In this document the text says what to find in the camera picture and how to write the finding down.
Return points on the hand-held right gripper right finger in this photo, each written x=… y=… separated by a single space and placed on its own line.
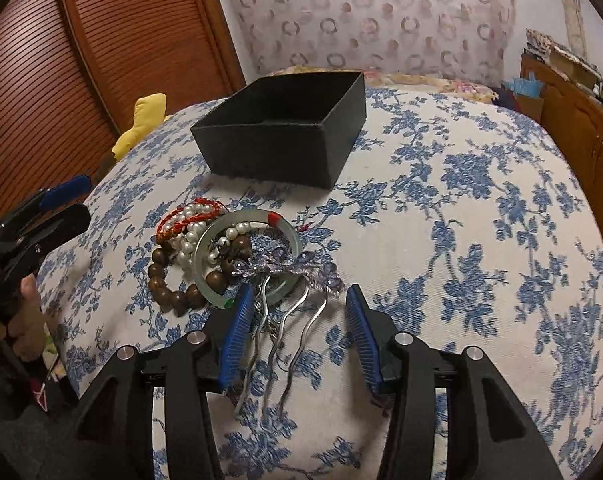
x=364 y=347

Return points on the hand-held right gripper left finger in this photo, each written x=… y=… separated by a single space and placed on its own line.
x=235 y=345

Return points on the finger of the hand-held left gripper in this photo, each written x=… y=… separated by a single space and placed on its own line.
x=63 y=222
x=63 y=192

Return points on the silver hair comb purple flower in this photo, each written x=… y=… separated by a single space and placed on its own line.
x=276 y=263

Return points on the pale green jade bangle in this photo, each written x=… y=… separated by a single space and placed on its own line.
x=241 y=216

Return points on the black cardboard box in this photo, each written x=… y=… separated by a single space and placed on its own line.
x=271 y=160

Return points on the person's left hand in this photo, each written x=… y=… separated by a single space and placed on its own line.
x=30 y=320

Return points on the yellow plush toy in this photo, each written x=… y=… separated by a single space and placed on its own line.
x=141 y=120

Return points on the wooden louvered wardrobe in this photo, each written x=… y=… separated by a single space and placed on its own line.
x=106 y=35

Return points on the blue floral bedspread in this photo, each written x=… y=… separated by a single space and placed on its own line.
x=456 y=210

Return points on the pink floral blanket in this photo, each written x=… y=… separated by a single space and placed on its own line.
x=431 y=82

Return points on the blue paper bag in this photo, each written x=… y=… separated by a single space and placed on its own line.
x=524 y=86

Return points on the wooden cabinet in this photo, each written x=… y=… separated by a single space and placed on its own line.
x=581 y=120

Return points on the stack of folded cloth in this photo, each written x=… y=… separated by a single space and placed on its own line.
x=537 y=40

